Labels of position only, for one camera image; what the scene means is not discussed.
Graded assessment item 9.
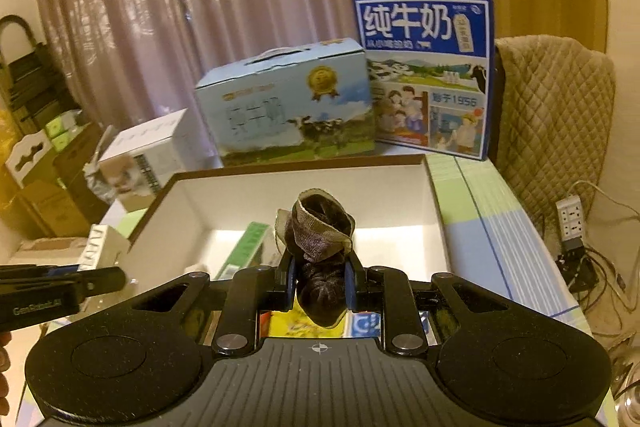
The white patterned small box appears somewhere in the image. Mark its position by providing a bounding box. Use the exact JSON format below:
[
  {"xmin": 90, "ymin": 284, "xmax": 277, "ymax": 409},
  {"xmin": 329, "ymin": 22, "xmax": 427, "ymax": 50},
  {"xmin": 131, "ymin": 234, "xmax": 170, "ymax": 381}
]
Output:
[{"xmin": 77, "ymin": 225, "xmax": 130, "ymax": 271}]

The yellow snack packet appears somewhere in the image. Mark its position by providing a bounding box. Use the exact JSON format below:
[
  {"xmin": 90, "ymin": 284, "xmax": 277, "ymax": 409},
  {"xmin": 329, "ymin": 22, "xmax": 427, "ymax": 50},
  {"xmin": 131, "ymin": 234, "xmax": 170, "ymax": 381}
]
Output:
[{"xmin": 268, "ymin": 301, "xmax": 347, "ymax": 338}]

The beige quilted chair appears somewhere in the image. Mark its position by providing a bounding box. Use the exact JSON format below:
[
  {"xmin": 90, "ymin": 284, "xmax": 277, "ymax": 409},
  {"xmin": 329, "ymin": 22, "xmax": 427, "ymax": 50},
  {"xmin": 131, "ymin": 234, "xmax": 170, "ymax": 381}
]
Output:
[{"xmin": 490, "ymin": 35, "xmax": 616, "ymax": 236}]

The white power strip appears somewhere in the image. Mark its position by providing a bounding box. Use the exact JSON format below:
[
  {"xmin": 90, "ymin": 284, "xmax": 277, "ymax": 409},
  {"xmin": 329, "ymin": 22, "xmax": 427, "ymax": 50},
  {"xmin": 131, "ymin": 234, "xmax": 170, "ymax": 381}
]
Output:
[{"xmin": 555, "ymin": 195, "xmax": 585, "ymax": 242}]

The checkered table cloth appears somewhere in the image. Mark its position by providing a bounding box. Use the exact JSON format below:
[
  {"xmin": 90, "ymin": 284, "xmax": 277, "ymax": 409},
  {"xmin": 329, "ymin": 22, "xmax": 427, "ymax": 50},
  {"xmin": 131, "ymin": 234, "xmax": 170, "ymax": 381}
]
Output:
[{"xmin": 25, "ymin": 154, "xmax": 610, "ymax": 426}]

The dark blue milk carton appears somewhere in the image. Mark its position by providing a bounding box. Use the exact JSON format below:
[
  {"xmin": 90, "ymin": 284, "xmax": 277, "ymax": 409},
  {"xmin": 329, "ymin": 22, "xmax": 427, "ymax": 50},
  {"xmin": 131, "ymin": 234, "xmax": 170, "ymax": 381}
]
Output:
[{"xmin": 354, "ymin": 0, "xmax": 495, "ymax": 160}]

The cardboard boxes pile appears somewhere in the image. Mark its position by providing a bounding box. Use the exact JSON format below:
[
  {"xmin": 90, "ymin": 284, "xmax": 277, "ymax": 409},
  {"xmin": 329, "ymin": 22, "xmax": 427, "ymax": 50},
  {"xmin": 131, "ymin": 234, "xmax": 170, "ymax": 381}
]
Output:
[{"xmin": 1, "ymin": 110, "xmax": 108, "ymax": 239}]

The green toothpaste box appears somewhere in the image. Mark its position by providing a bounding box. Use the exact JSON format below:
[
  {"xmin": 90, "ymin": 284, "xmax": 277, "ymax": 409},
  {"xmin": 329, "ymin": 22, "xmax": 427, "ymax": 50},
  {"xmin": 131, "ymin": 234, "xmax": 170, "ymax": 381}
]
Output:
[{"xmin": 216, "ymin": 221, "xmax": 274, "ymax": 280}]

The person's left hand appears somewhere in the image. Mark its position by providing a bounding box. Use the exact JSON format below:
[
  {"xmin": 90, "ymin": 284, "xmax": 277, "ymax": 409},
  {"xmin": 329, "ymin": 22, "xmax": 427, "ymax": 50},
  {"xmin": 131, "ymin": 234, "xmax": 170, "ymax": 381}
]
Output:
[{"xmin": 0, "ymin": 332, "xmax": 12, "ymax": 417}]

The white sock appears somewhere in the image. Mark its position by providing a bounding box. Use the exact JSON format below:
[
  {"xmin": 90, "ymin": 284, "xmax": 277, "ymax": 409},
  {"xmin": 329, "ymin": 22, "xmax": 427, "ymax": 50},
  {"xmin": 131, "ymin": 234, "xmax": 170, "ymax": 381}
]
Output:
[{"xmin": 183, "ymin": 262, "xmax": 209, "ymax": 277}]

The black folding rack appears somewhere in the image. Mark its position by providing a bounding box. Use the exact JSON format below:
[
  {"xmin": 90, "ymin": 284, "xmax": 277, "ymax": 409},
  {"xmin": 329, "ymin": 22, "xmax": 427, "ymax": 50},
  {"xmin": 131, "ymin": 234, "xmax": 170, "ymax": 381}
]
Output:
[{"xmin": 1, "ymin": 15, "xmax": 79, "ymax": 135}]

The blue white packet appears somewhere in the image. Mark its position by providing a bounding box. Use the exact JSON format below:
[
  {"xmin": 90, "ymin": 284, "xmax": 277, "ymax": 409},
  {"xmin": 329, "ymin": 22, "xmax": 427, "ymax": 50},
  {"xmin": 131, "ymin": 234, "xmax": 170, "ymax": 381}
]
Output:
[{"xmin": 345, "ymin": 312, "xmax": 381, "ymax": 338}]

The light blue milk carton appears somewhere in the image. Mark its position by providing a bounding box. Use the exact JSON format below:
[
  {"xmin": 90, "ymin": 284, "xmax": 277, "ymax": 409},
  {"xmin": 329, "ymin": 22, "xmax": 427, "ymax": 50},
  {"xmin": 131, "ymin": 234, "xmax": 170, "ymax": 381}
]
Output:
[{"xmin": 195, "ymin": 38, "xmax": 375, "ymax": 167}]

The white beige product box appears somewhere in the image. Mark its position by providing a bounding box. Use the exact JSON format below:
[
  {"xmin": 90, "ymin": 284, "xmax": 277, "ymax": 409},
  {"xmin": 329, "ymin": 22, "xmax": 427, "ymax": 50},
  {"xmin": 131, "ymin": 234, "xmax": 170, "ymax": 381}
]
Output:
[{"xmin": 99, "ymin": 108, "xmax": 205, "ymax": 211}]

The dark purple sock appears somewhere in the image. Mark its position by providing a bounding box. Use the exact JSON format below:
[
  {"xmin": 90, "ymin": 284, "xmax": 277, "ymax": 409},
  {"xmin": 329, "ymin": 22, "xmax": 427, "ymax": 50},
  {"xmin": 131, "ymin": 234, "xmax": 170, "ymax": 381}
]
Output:
[{"xmin": 276, "ymin": 188, "xmax": 356, "ymax": 329}]

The brown white storage box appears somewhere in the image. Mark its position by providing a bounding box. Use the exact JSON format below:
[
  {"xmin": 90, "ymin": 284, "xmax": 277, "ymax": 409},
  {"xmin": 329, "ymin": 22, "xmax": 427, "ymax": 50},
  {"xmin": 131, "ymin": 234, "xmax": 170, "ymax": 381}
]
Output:
[{"xmin": 113, "ymin": 155, "xmax": 450, "ymax": 303}]

